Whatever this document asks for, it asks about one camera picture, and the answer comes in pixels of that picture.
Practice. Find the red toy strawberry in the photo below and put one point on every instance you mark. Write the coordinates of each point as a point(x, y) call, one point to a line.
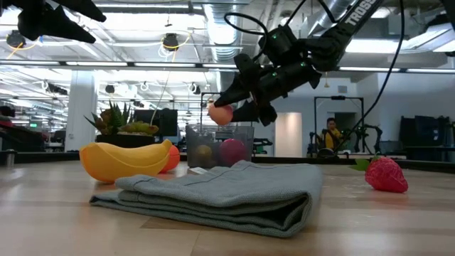
point(385, 176)

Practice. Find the yellow toy banana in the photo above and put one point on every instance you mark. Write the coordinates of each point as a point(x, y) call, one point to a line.
point(124, 161)

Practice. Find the long ceiling light strip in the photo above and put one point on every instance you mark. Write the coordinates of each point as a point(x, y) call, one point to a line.
point(106, 64)

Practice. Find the magenta toy fruit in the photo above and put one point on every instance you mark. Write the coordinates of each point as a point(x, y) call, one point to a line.
point(231, 152)

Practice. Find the succulent plant in black pot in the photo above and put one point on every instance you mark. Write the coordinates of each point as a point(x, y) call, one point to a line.
point(121, 124)

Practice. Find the orange toy orange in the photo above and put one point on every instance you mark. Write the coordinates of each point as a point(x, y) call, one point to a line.
point(174, 158)

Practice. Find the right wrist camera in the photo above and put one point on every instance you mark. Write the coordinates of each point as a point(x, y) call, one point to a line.
point(247, 69)

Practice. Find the white pillar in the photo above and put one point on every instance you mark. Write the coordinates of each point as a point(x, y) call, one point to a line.
point(81, 110)

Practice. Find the grey translucent tupperware container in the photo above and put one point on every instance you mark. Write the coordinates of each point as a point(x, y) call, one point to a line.
point(247, 149)

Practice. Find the grey folded towel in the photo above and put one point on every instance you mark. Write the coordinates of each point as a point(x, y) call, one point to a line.
point(220, 192)

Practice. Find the black cabinets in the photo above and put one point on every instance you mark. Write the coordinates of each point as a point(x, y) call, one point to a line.
point(426, 131)

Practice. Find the yellow toy lemon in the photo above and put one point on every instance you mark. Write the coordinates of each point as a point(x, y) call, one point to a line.
point(203, 153)

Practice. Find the white door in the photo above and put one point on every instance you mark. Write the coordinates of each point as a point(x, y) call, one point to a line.
point(289, 138)

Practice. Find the person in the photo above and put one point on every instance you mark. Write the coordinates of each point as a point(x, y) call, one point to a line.
point(5, 115)
point(330, 137)

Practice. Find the silver metal post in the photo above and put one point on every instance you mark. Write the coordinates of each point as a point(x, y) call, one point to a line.
point(10, 158)

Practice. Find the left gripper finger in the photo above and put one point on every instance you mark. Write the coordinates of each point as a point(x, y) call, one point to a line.
point(53, 26)
point(83, 9)

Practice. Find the black background monitor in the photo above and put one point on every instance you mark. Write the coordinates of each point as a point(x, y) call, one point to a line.
point(163, 122)

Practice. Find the pink toy peach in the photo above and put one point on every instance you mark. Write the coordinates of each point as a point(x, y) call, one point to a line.
point(220, 115)

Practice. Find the silver ventilation duct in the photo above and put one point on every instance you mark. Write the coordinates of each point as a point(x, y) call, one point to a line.
point(217, 35)

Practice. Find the black background robot arm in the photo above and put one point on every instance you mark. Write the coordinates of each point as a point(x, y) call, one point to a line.
point(316, 142)
point(369, 133)

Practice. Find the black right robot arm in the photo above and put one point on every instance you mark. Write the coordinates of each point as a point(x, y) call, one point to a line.
point(355, 21)

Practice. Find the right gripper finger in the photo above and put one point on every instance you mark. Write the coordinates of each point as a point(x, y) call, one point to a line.
point(254, 113)
point(234, 96)

